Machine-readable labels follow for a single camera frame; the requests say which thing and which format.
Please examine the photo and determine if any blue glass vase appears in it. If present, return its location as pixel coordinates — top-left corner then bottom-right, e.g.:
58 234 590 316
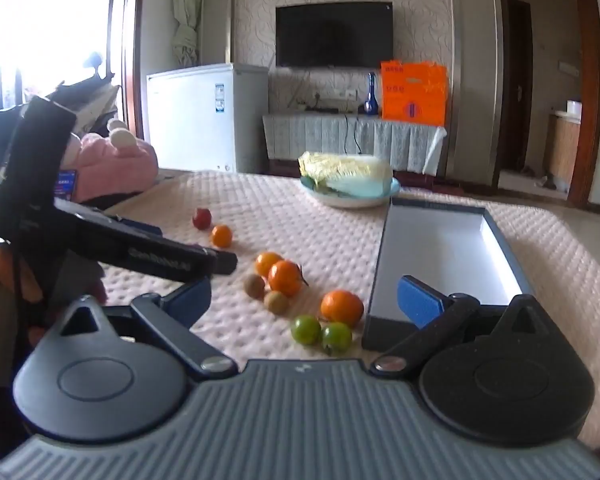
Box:
363 72 380 115

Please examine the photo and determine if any large orange tangerine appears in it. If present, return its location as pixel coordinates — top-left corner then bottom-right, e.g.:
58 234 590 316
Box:
320 289 365 329

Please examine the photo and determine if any cloth-covered television stand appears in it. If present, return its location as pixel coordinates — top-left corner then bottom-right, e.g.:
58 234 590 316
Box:
262 112 448 175

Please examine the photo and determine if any napa cabbage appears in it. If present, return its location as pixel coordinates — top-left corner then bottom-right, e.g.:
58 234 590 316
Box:
298 151 394 199

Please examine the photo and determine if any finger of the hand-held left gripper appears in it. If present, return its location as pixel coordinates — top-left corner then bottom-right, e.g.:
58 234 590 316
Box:
105 214 164 237
54 199 239 278

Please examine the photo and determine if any brown kiwi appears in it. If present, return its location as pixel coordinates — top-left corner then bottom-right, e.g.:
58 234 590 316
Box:
264 290 290 316
243 273 266 300

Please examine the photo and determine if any green tomato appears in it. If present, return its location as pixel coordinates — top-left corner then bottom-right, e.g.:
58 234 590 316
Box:
290 314 323 346
321 322 354 356

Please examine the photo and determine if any pink quilted blanket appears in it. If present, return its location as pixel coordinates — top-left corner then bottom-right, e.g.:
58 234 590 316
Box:
100 167 600 461

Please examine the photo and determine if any light blue bowl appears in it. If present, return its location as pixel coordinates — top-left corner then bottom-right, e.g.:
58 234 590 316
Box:
300 176 401 210

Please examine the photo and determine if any orange tangerine with stem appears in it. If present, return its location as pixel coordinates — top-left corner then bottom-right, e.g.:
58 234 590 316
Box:
268 260 310 298

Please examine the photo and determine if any orange cardboard box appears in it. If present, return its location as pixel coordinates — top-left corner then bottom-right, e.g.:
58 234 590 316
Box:
381 60 449 126

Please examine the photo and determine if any brown wooden door frame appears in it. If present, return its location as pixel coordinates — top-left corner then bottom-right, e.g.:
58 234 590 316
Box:
497 0 600 209

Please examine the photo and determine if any black wall television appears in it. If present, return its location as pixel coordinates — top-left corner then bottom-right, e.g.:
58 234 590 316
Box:
275 2 394 69

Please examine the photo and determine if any white chest freezer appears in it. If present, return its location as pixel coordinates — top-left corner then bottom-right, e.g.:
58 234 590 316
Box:
146 63 270 175

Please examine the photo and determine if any dark bag pile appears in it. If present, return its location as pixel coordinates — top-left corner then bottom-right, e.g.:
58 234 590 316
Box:
0 52 122 161

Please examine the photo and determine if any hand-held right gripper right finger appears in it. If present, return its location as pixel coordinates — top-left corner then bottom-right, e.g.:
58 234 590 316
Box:
370 274 557 379

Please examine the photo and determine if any white and dark blue box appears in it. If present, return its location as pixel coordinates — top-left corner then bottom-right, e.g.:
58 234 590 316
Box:
361 196 536 352

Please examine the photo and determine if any blue printed packet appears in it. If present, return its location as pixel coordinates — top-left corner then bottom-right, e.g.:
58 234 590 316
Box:
54 170 79 200

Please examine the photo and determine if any wooden cabinet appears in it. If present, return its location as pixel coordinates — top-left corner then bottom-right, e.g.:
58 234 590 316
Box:
544 111 581 187

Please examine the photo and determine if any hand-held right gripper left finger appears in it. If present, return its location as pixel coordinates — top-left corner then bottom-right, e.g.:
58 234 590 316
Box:
59 276 240 382

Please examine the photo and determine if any pink plush toy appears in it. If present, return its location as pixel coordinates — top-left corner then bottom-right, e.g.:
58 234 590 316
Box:
71 119 159 204

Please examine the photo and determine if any tied pale curtain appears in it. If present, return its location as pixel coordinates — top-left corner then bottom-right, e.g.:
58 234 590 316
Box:
171 0 204 69

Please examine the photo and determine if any black cable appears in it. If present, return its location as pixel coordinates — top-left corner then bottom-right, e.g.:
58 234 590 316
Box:
344 114 362 155

